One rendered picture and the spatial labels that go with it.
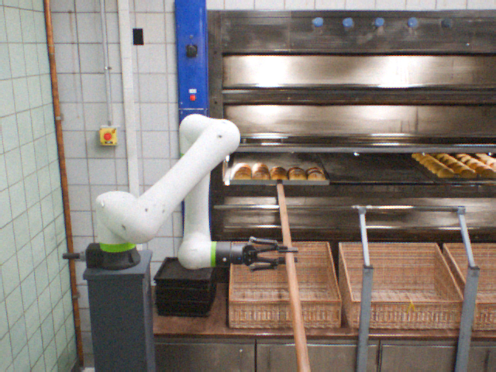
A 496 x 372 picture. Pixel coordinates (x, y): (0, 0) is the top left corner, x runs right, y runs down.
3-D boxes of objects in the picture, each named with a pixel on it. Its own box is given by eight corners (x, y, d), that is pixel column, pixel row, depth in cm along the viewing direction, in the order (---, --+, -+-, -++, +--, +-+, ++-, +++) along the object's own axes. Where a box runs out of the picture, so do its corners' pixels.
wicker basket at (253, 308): (230, 285, 304) (229, 240, 297) (327, 285, 304) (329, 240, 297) (227, 329, 257) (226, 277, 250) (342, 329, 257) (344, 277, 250)
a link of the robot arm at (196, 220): (178, 167, 189) (209, 167, 189) (183, 160, 200) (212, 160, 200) (180, 260, 198) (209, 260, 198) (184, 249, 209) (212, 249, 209)
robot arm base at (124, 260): (59, 271, 175) (56, 255, 173) (70, 254, 189) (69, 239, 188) (137, 270, 176) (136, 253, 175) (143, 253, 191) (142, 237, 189)
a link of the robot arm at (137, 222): (120, 231, 155) (235, 113, 173) (98, 217, 167) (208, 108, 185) (145, 257, 162) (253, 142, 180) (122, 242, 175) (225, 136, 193)
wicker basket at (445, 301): (335, 285, 304) (337, 241, 296) (432, 286, 303) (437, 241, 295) (349, 329, 257) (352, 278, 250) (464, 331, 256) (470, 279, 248)
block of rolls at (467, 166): (409, 156, 361) (410, 149, 360) (480, 156, 360) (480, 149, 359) (439, 179, 302) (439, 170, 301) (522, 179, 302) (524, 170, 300)
